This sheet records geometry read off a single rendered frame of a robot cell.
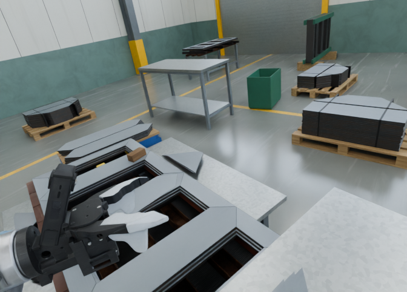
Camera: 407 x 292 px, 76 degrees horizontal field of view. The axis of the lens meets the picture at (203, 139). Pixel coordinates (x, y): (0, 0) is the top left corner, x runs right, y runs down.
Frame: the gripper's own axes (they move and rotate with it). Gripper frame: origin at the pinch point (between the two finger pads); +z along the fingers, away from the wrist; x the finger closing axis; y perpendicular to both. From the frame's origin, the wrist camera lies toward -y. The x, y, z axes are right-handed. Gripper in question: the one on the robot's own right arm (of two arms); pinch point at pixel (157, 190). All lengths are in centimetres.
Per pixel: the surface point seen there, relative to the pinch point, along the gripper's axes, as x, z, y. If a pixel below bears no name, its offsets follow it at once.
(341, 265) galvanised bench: -1, 41, 41
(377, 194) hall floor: -99, 195, 133
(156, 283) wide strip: -39, -6, 55
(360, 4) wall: -496, 683, -46
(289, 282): -2.7, 25.3, 38.8
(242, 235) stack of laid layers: -43, 33, 57
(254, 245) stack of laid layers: -37, 35, 58
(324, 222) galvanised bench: -14, 49, 39
